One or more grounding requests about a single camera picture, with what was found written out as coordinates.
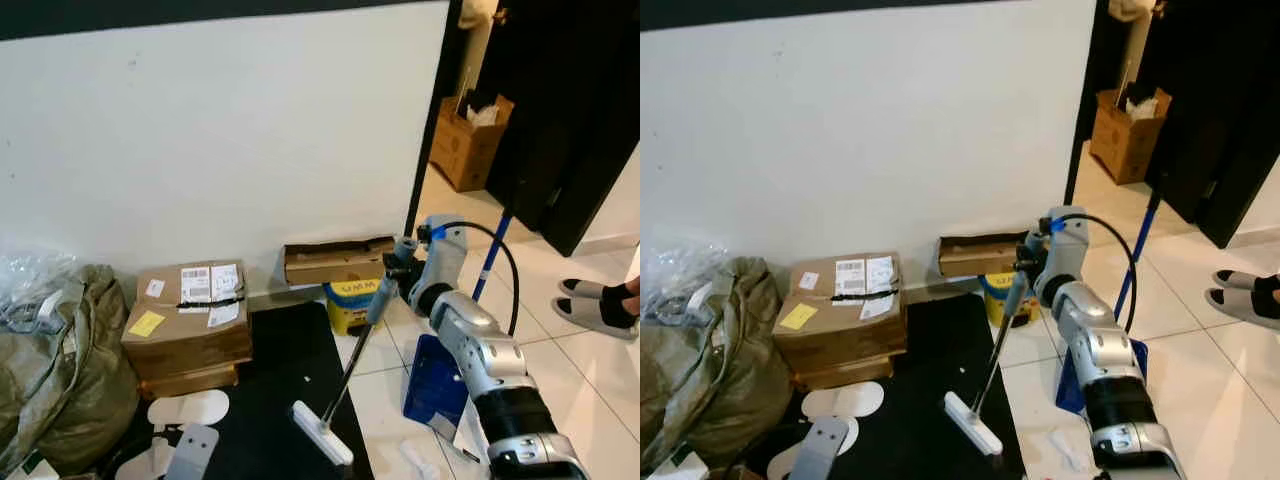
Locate silver handled white broom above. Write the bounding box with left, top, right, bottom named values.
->
left=943, top=230, right=1046, bottom=458
left=290, top=237, right=419, bottom=468

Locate small torn cardboard box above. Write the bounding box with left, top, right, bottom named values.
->
left=283, top=235, right=396, bottom=286
left=938, top=230, right=1041, bottom=278

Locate yellow bucket with blue band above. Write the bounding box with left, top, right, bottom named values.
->
left=980, top=272, right=1036, bottom=329
left=323, top=278, right=383, bottom=336

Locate tall open cardboard box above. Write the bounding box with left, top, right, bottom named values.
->
left=1088, top=85, right=1173, bottom=186
left=430, top=90, right=516, bottom=193

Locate grey slipper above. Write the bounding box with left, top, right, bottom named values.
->
left=1205, top=287, right=1280, bottom=331
left=1213, top=268, right=1280, bottom=293
left=560, top=278, right=636, bottom=301
left=553, top=297, right=638, bottom=341

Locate sealed cardboard box with labels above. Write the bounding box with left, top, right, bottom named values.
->
left=120, top=262, right=253, bottom=383
left=772, top=255, right=906, bottom=373

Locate thin flattened cardboard box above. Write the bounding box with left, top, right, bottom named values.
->
left=790, top=352, right=896, bottom=391
left=135, top=360, right=241, bottom=401

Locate black door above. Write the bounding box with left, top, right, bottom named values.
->
left=1140, top=0, right=1280, bottom=251
left=497, top=0, right=641, bottom=258

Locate clear plastic bag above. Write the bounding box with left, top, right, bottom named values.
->
left=0, top=250, right=76, bottom=331
left=640, top=240, right=731, bottom=321

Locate olive green fabric sack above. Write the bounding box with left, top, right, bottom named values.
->
left=640, top=257, right=796, bottom=471
left=0, top=265, right=139, bottom=476

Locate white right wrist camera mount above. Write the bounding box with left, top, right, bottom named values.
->
left=1035, top=205, right=1089, bottom=301
left=420, top=225, right=469, bottom=301

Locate blue long handled dustpan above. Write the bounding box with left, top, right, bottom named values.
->
left=1055, top=190, right=1166, bottom=416
left=402, top=205, right=516, bottom=433

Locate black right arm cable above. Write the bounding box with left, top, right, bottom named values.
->
left=1050, top=212, right=1141, bottom=336
left=430, top=220, right=521, bottom=336

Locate black door frame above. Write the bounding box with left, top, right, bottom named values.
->
left=403, top=0, right=466, bottom=238
left=1065, top=0, right=1111, bottom=211

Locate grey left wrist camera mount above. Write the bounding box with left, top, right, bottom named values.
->
left=790, top=415, right=851, bottom=480
left=163, top=423, right=221, bottom=480

